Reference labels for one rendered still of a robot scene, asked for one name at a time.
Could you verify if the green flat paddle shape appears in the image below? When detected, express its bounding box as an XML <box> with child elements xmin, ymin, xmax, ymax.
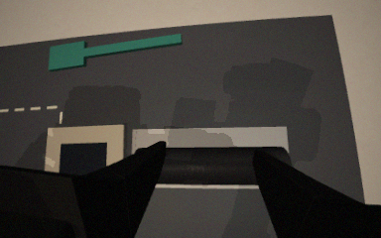
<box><xmin>48</xmin><ymin>34</ymin><xmax>182</xmax><ymax>71</ymax></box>

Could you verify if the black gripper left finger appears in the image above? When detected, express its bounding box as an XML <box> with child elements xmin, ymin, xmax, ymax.
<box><xmin>0</xmin><ymin>141</ymin><xmax>166</xmax><ymax>238</ymax></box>

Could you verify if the beige square tile with dark centre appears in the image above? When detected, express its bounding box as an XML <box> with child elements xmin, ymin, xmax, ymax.
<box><xmin>45</xmin><ymin>124</ymin><xmax>125</xmax><ymax>176</ymax></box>

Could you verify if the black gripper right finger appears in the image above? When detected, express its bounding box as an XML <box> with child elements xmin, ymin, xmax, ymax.
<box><xmin>252</xmin><ymin>150</ymin><xmax>381</xmax><ymax>238</ymax></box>

